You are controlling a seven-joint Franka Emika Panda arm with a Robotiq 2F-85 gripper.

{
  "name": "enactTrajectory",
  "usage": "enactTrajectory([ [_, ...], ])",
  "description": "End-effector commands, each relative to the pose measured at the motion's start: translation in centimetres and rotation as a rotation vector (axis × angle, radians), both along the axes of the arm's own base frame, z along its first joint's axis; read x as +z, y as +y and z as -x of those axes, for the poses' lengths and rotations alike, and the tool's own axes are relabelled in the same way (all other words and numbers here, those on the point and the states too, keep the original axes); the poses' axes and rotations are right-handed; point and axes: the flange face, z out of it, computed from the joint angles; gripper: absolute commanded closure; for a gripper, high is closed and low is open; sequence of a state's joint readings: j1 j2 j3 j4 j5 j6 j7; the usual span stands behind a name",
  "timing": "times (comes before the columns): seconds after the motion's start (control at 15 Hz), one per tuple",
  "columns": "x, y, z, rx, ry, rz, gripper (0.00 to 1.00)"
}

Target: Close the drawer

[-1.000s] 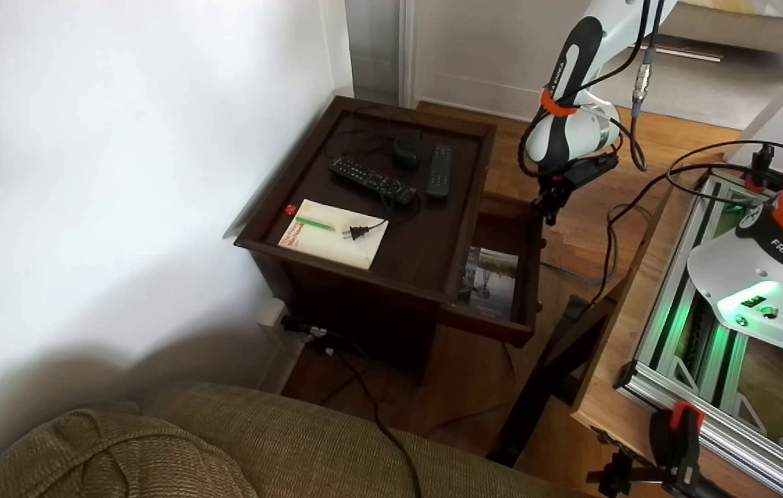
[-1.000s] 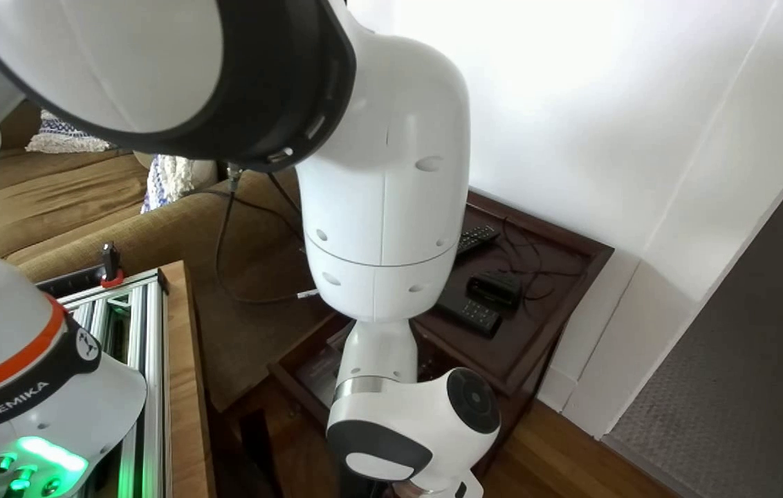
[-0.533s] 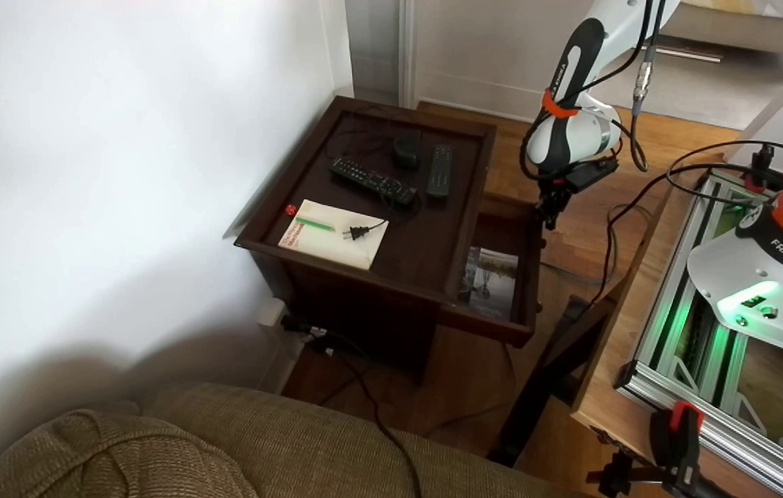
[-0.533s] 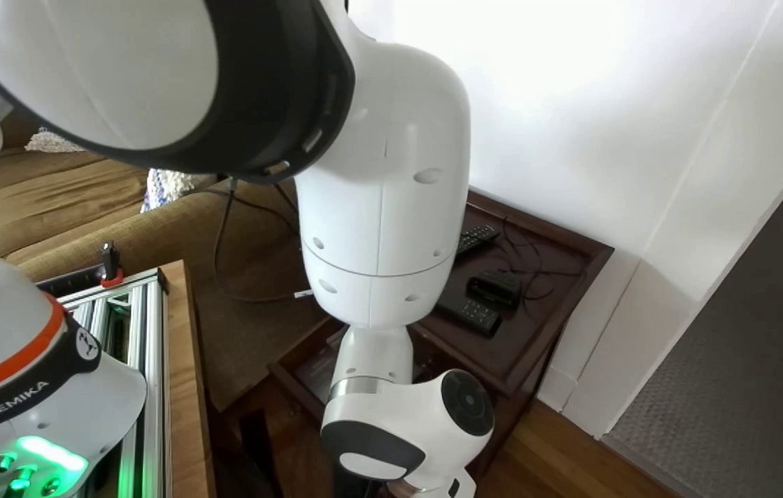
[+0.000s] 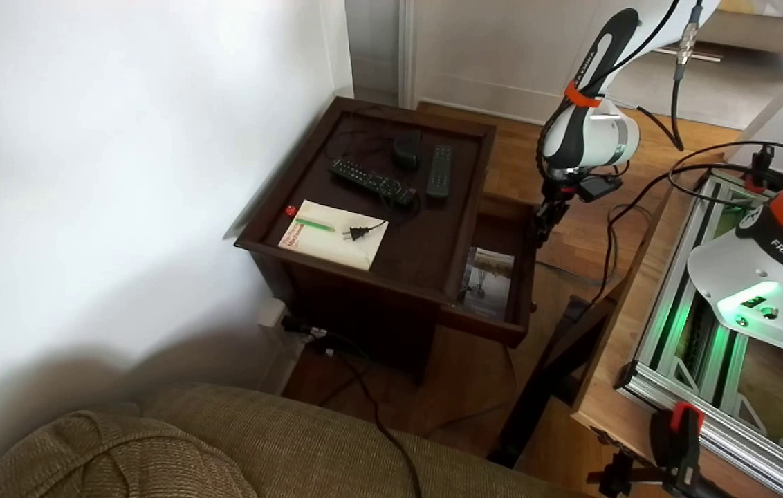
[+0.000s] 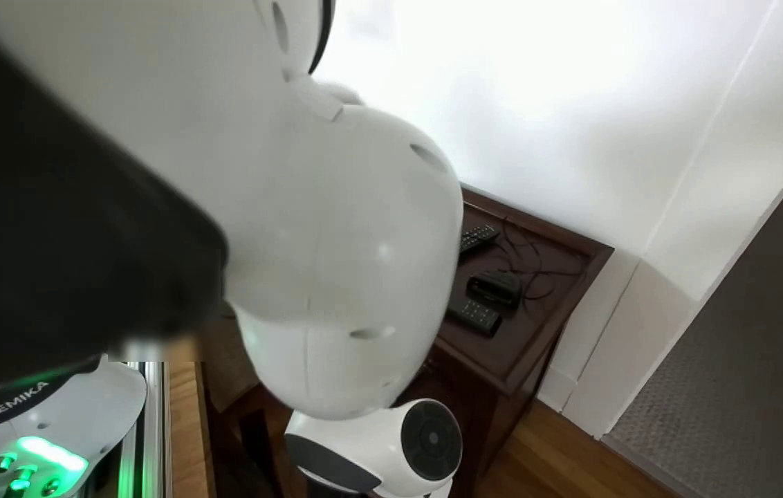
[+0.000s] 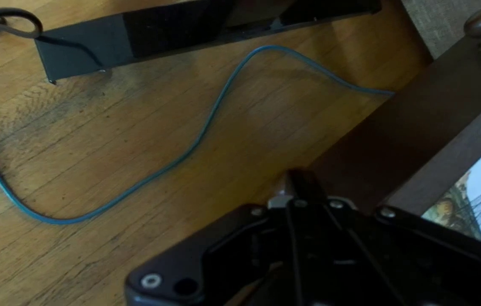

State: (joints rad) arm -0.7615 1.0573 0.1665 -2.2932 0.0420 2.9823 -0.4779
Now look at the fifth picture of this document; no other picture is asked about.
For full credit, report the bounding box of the small black box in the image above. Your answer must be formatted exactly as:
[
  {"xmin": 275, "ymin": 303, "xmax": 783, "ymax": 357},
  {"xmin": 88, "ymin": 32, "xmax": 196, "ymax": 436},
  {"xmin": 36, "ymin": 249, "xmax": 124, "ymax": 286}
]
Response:
[{"xmin": 387, "ymin": 131, "xmax": 427, "ymax": 171}]

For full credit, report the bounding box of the black power cord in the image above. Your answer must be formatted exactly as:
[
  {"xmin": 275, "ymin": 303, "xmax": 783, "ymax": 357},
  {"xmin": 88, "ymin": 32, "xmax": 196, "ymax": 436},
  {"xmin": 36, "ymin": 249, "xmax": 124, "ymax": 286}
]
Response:
[{"xmin": 308, "ymin": 333, "xmax": 427, "ymax": 498}]

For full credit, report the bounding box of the aluminium profile frame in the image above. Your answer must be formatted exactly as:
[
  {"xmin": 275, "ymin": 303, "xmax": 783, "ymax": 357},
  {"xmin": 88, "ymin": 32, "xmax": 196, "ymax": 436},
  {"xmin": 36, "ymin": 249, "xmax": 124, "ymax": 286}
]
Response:
[{"xmin": 616, "ymin": 167, "xmax": 783, "ymax": 498}]

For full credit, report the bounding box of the light wooden board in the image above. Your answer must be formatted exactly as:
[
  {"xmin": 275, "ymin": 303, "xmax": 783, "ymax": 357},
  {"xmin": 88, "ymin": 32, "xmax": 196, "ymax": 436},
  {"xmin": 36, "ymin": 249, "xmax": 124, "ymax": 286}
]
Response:
[{"xmin": 570, "ymin": 181, "xmax": 780, "ymax": 498}]

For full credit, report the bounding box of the dark wooden end table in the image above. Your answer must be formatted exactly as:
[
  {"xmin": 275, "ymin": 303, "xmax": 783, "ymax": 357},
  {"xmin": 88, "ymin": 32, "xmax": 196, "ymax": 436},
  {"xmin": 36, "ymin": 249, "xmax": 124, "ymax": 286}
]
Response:
[{"xmin": 234, "ymin": 94, "xmax": 544, "ymax": 389}]

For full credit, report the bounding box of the black remote with buttons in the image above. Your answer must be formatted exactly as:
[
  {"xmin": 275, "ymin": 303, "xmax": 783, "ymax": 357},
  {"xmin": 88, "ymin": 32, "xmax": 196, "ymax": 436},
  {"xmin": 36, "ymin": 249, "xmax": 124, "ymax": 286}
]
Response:
[{"xmin": 326, "ymin": 155, "xmax": 422, "ymax": 210}]

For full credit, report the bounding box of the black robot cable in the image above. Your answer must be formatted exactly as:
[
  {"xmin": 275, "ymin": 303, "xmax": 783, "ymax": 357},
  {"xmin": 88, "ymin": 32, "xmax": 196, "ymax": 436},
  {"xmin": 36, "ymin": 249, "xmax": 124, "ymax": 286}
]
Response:
[{"xmin": 587, "ymin": 135, "xmax": 783, "ymax": 314}]

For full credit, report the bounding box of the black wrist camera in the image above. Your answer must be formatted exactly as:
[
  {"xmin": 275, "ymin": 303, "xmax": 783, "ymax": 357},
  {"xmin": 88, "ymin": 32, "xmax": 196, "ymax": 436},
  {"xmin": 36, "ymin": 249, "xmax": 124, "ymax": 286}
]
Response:
[{"xmin": 580, "ymin": 171, "xmax": 625, "ymax": 202}]

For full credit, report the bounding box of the black diagonal stand leg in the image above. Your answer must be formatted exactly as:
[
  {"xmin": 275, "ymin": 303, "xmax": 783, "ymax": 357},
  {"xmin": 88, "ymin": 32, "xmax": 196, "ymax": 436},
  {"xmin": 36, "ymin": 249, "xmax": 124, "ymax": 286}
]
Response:
[{"xmin": 484, "ymin": 293, "xmax": 617, "ymax": 472}]

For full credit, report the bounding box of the dark wooden drawer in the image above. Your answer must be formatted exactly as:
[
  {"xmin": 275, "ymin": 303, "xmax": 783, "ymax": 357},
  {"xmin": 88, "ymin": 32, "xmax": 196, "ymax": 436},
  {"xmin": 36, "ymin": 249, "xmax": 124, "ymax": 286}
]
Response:
[{"xmin": 438, "ymin": 192, "xmax": 544, "ymax": 351}]

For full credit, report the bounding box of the white notepad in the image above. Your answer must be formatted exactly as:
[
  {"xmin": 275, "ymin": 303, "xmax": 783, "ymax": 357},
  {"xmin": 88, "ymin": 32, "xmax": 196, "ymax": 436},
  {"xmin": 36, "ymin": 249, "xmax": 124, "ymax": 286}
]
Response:
[{"xmin": 275, "ymin": 198, "xmax": 393, "ymax": 274}]

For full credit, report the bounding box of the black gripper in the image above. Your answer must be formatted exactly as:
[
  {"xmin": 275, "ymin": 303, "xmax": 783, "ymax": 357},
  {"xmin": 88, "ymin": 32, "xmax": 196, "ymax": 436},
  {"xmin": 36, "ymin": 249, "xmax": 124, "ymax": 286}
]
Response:
[{"xmin": 526, "ymin": 177, "xmax": 584, "ymax": 254}]

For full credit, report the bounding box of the white power adapter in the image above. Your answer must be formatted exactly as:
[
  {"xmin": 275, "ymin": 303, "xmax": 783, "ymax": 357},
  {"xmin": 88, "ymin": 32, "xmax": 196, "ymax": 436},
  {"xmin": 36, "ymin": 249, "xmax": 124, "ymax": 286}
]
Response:
[{"xmin": 259, "ymin": 297, "xmax": 288, "ymax": 333}]

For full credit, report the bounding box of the black red clamp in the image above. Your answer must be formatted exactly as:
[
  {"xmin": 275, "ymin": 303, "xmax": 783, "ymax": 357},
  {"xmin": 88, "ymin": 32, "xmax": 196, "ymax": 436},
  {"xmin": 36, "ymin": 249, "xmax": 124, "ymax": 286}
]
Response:
[
  {"xmin": 741, "ymin": 138, "xmax": 783, "ymax": 199},
  {"xmin": 593, "ymin": 400, "xmax": 714, "ymax": 498}
]

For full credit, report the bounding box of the long slim black remote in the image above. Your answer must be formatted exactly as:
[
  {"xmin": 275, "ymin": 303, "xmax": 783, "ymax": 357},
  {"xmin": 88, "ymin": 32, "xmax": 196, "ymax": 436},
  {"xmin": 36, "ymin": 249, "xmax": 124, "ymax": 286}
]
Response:
[{"xmin": 422, "ymin": 141, "xmax": 456, "ymax": 207}]

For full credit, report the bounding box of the olive brown fabric sofa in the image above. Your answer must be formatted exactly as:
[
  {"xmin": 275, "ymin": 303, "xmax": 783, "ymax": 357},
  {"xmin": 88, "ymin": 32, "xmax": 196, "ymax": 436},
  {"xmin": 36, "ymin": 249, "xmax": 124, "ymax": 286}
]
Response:
[{"xmin": 0, "ymin": 383, "xmax": 602, "ymax": 498}]

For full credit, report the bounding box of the green pen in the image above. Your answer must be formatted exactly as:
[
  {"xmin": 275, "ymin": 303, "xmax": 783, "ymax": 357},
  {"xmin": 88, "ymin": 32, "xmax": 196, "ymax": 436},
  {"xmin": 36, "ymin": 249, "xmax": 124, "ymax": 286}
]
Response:
[{"xmin": 300, "ymin": 218, "xmax": 358, "ymax": 236}]

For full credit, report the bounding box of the magazine with photo cover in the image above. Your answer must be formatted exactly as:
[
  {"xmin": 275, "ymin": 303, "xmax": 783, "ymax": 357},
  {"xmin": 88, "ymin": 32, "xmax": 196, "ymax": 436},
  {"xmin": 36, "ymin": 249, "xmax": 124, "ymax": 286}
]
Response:
[{"xmin": 461, "ymin": 245, "xmax": 517, "ymax": 318}]

